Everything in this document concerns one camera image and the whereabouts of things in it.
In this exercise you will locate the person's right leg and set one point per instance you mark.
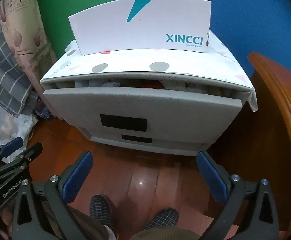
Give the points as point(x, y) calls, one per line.
point(165, 235)

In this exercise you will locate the pile of garments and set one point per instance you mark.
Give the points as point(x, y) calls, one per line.
point(178, 85)

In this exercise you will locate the person's right plaid slipper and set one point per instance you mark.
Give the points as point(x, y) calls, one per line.
point(165, 216)

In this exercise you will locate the blue foam mat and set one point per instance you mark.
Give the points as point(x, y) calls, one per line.
point(248, 17)

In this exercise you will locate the grey plaid blanket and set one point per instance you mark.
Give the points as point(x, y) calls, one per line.
point(0, 62)

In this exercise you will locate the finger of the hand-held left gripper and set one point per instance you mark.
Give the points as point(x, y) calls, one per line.
point(28, 156)
point(11, 146)

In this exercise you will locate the white patterned cover cloth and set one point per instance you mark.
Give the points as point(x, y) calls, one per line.
point(125, 65)

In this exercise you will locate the white cardboard shoe box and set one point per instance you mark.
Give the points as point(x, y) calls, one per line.
point(135, 37)

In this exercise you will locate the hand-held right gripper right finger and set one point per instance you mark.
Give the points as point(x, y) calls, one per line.
point(210, 177)

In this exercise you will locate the green foam mat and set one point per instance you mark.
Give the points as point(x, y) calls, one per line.
point(55, 10)

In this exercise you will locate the person's leg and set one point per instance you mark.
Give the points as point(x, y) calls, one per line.
point(165, 235)
point(90, 227)

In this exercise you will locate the person's left leg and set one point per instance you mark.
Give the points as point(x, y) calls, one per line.
point(90, 227)

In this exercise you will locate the pink floral curtain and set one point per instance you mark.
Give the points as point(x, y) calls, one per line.
point(23, 42)

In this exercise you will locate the grey drawer cabinet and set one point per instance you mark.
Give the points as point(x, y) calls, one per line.
point(145, 75)

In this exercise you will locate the orange wooden furniture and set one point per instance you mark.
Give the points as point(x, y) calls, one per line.
point(280, 105)

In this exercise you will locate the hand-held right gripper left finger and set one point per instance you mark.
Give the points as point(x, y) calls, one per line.
point(78, 177)

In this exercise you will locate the grey lower drawer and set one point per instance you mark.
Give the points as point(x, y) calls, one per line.
point(180, 143)

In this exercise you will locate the blue packet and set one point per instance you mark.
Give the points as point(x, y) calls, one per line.
point(43, 111)

